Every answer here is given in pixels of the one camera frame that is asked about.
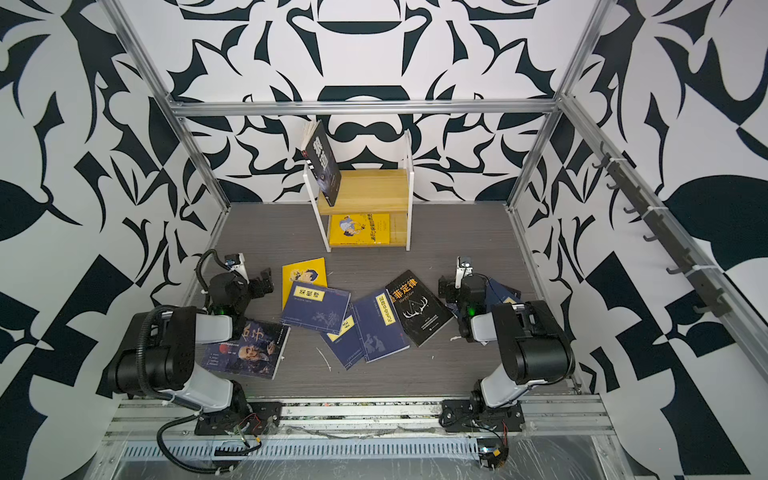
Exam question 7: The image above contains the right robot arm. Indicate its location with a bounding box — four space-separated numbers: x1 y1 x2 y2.
438 274 575 413

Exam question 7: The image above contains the white wooden bookshelf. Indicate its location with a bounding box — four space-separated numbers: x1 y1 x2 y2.
303 132 415 253

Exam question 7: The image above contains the black book leaning on shelf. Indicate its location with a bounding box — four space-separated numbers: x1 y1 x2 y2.
300 120 342 207

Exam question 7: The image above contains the navy book yellow label right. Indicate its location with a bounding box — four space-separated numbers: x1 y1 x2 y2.
485 278 522 311

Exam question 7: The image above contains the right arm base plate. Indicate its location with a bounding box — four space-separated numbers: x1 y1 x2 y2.
438 399 525 434

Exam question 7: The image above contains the small electronics board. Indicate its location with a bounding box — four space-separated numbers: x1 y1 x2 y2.
478 436 509 470

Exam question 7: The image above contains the black Murphy's law book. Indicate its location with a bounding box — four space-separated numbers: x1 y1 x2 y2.
386 270 455 347

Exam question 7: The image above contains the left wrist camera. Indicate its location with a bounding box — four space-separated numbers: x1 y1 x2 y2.
224 253 248 283

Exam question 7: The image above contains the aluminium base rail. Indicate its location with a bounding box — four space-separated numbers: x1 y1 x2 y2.
101 392 616 439

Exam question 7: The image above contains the navy Yijing book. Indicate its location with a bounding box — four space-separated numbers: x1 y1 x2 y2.
321 314 365 370

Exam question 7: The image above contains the yellow cartoon cover book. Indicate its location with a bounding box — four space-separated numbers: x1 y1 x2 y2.
281 257 327 306

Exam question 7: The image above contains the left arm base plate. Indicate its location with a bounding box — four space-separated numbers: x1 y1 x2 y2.
194 401 283 436

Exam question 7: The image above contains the aluminium frame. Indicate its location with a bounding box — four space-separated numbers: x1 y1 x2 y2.
103 1 767 376

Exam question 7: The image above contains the purple Guiguzi portrait book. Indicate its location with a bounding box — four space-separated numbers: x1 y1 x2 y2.
200 320 290 380

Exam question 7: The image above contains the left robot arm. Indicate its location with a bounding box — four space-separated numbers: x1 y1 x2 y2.
105 268 274 414

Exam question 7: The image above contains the white cable duct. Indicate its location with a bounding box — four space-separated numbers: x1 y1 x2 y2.
119 436 481 462

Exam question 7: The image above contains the yellow book in shelf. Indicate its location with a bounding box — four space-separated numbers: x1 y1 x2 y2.
329 213 390 247

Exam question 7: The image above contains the navy book with figures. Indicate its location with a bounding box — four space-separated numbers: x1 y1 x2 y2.
280 281 351 335
352 288 410 363

